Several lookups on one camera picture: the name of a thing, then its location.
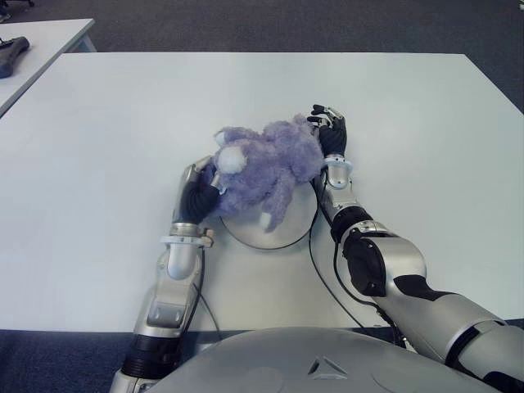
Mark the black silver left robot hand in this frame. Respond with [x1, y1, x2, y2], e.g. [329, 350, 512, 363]
[174, 154, 227, 226]

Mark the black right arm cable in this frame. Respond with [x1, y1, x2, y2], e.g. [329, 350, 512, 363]
[308, 169, 410, 349]

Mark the grey robot torso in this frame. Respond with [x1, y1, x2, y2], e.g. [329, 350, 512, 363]
[145, 327, 504, 393]

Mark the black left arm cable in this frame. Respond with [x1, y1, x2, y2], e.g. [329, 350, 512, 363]
[192, 282, 224, 343]

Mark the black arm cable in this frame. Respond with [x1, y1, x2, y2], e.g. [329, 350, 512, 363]
[192, 282, 224, 343]
[308, 169, 410, 349]

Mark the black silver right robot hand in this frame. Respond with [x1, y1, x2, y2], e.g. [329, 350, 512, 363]
[306, 104, 349, 159]

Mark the purple plush doll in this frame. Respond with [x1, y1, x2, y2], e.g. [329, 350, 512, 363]
[206, 114, 327, 234]

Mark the white side table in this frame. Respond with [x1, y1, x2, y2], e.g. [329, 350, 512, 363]
[0, 18, 97, 118]

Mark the white plate with black rim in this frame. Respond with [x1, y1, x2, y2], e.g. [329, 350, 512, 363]
[219, 175, 319, 251]

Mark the black handheld controller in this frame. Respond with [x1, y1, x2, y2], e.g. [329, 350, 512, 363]
[0, 35, 31, 79]

